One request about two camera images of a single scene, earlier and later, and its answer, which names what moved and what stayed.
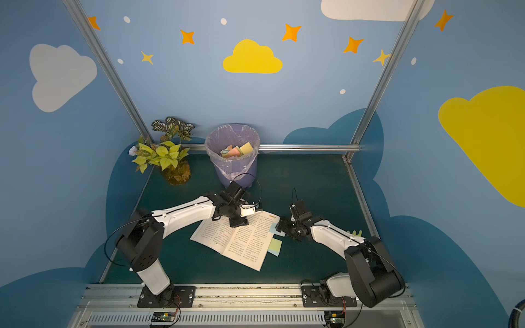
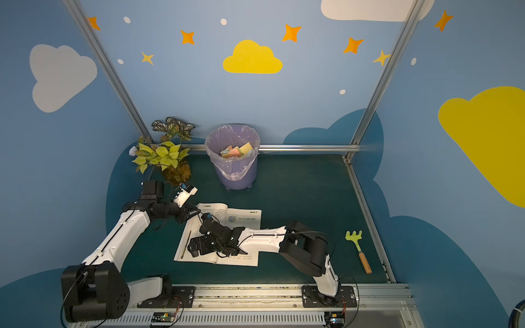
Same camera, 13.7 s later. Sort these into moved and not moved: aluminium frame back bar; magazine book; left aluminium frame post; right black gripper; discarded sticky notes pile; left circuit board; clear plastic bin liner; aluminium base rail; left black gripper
Moved: right black gripper; left black gripper; magazine book
Not moved: left aluminium frame post; left circuit board; aluminium frame back bar; discarded sticky notes pile; aluminium base rail; clear plastic bin liner
